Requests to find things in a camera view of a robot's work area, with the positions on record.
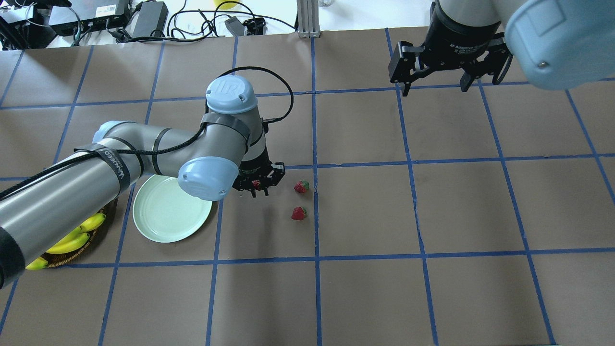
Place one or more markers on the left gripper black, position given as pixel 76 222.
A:
pixel 255 165

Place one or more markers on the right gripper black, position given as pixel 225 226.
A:
pixel 454 39

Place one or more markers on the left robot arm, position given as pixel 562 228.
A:
pixel 228 151

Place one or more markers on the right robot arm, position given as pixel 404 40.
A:
pixel 558 44

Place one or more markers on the light green plate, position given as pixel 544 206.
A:
pixel 164 213

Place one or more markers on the yellow banana bunch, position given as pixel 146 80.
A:
pixel 71 246

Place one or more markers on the yellow tape roll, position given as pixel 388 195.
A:
pixel 225 5

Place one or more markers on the black power adapter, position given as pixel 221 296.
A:
pixel 150 19

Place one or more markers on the aluminium frame post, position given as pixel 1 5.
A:
pixel 308 19

